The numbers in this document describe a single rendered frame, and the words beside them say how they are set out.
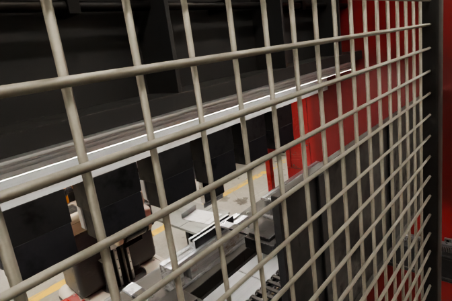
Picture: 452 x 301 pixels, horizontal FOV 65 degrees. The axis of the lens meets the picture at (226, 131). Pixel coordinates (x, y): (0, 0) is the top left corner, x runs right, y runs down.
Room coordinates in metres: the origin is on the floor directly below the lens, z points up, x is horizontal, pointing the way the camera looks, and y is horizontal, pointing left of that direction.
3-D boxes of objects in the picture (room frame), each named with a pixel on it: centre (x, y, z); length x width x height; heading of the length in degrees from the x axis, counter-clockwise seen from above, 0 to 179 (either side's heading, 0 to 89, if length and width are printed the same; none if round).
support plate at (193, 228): (1.27, 0.18, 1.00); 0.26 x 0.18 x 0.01; 47
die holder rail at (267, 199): (1.57, -0.30, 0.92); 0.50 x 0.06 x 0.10; 137
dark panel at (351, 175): (0.99, -0.46, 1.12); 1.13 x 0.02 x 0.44; 137
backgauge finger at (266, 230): (1.07, -0.04, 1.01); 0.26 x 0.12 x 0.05; 47
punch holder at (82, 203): (0.90, 0.34, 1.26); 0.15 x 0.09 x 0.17; 137
